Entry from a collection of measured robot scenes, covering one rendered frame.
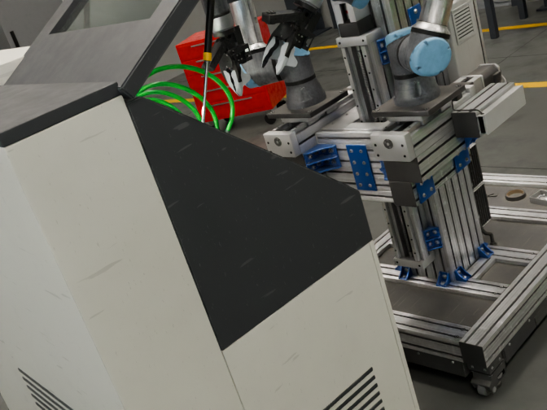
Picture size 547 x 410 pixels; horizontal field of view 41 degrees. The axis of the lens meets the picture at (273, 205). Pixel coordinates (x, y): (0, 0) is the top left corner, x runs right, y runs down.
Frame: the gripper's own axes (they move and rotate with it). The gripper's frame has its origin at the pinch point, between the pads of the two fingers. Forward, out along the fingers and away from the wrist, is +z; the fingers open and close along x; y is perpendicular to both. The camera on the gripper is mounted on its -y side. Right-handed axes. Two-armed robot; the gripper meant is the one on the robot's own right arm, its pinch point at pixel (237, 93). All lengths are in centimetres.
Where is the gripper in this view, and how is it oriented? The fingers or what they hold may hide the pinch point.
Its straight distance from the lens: 237.8
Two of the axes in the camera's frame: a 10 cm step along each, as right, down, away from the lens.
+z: 2.9, 8.8, 3.7
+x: -6.4, -1.1, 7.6
